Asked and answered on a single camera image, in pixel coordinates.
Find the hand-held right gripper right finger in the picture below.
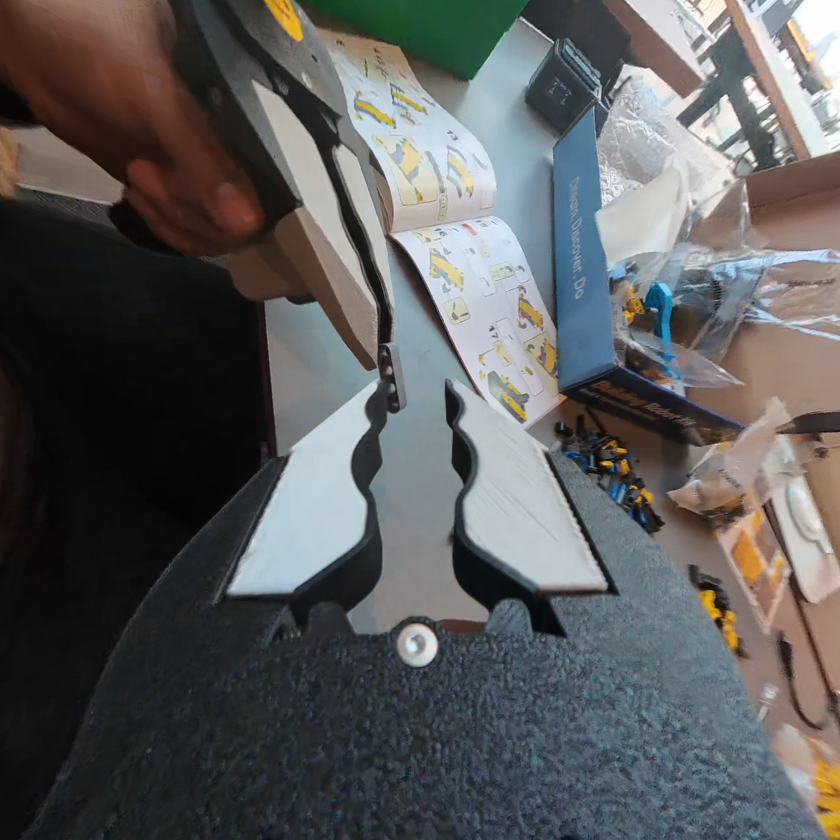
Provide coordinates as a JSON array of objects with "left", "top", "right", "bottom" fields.
[{"left": 445, "top": 378, "right": 611, "bottom": 614}]

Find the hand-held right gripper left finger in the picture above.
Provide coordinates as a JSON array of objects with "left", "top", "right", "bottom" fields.
[{"left": 225, "top": 379, "right": 395, "bottom": 624}]

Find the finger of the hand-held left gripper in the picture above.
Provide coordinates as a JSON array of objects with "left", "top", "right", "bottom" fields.
[
  {"left": 331, "top": 144, "right": 396, "bottom": 345},
  {"left": 230, "top": 82, "right": 385, "bottom": 373}
]

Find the grey L-shaped beam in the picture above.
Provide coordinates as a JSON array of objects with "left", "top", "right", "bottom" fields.
[{"left": 378, "top": 341, "right": 408, "bottom": 414}]

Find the grey desk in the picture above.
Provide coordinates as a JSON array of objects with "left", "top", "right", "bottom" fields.
[{"left": 262, "top": 16, "right": 840, "bottom": 840}]

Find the background wooden desk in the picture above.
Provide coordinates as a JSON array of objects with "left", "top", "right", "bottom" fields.
[{"left": 600, "top": 0, "right": 818, "bottom": 161}]

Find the person's left hand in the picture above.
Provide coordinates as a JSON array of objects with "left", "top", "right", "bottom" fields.
[{"left": 0, "top": 0, "right": 269, "bottom": 258}]

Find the white building instruction booklet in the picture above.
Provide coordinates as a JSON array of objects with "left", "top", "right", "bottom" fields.
[{"left": 322, "top": 29, "right": 565, "bottom": 431}]

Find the pile of mixed small pieces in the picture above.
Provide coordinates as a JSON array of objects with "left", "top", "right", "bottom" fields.
[{"left": 554, "top": 413, "right": 665, "bottom": 534}]

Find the green storage box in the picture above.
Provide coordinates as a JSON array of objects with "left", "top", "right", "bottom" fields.
[{"left": 301, "top": 0, "right": 531, "bottom": 81}]

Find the cluster of yellow beam parts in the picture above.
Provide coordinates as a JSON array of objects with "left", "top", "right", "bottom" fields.
[{"left": 689, "top": 564, "right": 746, "bottom": 657}]

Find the blue cardboard kit box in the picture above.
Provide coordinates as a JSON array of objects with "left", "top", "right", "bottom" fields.
[{"left": 551, "top": 108, "right": 840, "bottom": 447}]

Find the small printed leaflet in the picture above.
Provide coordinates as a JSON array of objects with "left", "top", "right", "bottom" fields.
[{"left": 715, "top": 508, "right": 795, "bottom": 631}]

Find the small black electronic box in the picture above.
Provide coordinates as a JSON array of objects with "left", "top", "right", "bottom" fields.
[{"left": 525, "top": 37, "right": 602, "bottom": 137}]

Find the blue plastic separator tool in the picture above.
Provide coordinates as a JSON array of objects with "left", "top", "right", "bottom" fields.
[{"left": 645, "top": 281, "right": 678, "bottom": 382}]

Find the white flat device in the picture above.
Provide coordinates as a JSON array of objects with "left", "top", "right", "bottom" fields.
[{"left": 764, "top": 472, "right": 840, "bottom": 605}]

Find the crinkled silver foil bag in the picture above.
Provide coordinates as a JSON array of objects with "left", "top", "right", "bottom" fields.
[{"left": 596, "top": 69, "right": 697, "bottom": 211}]

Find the bundle of clear plastic bags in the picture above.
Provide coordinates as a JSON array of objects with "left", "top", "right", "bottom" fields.
[{"left": 594, "top": 151, "right": 840, "bottom": 388}]

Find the clear bag of yellow parts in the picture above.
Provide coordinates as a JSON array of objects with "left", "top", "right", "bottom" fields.
[{"left": 771, "top": 722, "right": 840, "bottom": 840}]

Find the short black cable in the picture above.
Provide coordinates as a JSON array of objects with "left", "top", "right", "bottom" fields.
[{"left": 774, "top": 630, "right": 831, "bottom": 731}]

